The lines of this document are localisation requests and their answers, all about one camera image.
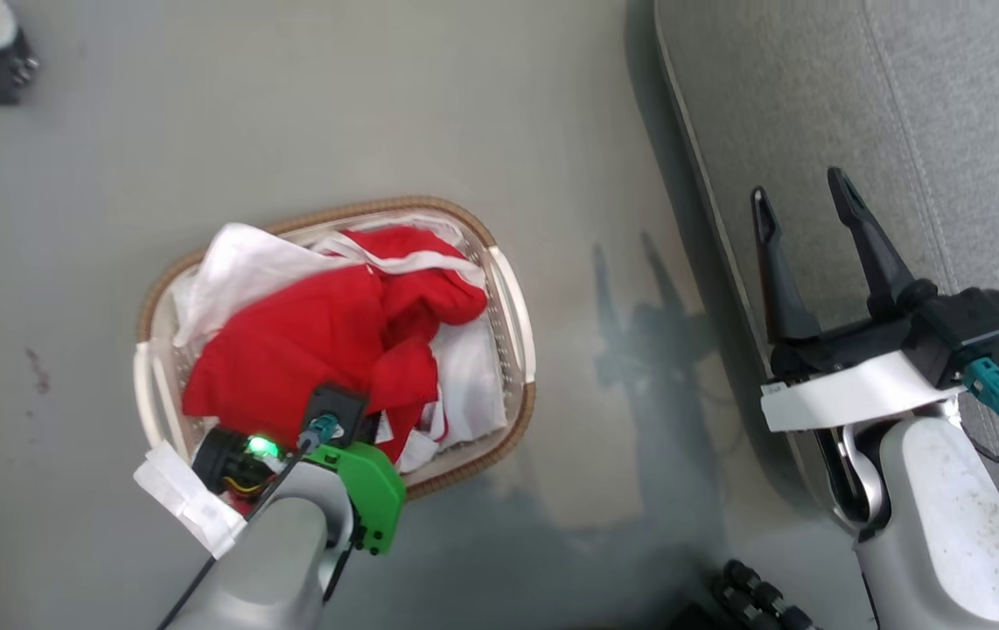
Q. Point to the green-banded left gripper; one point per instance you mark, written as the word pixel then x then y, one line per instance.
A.
pixel 373 494

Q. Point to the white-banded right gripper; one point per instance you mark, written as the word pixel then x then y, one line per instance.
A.
pixel 849 394

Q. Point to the red garment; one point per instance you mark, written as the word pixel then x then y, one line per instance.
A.
pixel 307 332

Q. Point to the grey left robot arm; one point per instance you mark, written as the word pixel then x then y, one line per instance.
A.
pixel 272 569

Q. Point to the cream basket with woven rim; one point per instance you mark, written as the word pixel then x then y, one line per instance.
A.
pixel 510 293

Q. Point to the grey fabric sofa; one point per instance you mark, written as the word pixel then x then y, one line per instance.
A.
pixel 814 105

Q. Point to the white garment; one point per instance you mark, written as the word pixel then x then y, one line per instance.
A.
pixel 237 262

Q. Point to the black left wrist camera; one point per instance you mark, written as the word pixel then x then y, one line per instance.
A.
pixel 338 407

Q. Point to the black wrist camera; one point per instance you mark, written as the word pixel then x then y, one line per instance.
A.
pixel 981 328
pixel 338 407

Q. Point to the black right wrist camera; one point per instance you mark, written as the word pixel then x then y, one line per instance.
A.
pixel 981 328

